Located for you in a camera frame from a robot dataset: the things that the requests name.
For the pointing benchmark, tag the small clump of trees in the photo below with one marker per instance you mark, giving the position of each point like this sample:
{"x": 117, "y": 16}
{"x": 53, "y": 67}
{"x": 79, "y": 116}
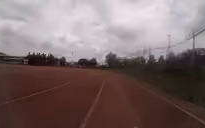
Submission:
{"x": 87, "y": 62}

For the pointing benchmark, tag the low flat-roofed building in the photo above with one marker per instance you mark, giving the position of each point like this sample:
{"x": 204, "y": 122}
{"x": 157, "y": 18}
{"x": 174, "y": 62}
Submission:
{"x": 6, "y": 59}

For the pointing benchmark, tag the dark clump of trees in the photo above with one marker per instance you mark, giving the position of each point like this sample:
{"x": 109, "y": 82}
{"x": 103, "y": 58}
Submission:
{"x": 40, "y": 60}

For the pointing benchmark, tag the pale building behind trees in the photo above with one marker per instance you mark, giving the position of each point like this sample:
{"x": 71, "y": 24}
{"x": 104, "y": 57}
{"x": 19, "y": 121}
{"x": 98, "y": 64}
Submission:
{"x": 203, "y": 51}

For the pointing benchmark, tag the utility pole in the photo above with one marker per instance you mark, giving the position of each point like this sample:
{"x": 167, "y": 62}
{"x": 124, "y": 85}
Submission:
{"x": 193, "y": 43}
{"x": 169, "y": 43}

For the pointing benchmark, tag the row of trees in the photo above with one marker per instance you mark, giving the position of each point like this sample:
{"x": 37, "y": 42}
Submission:
{"x": 150, "y": 60}

